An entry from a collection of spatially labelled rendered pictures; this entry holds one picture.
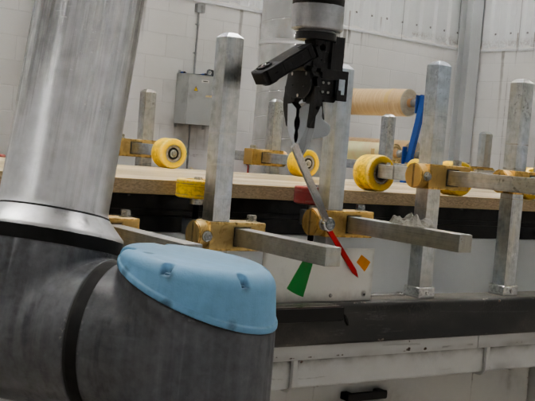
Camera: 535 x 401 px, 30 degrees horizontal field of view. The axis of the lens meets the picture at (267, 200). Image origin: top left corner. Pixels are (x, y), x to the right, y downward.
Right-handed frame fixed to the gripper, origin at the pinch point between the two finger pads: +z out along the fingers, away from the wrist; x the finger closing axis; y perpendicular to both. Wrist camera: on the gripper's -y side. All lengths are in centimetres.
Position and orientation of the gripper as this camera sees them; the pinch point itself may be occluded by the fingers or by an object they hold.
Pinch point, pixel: (297, 148)
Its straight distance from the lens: 172.6
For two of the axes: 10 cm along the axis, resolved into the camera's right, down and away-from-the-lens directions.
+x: -5.7, -1.0, 8.2
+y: 8.2, 0.3, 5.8
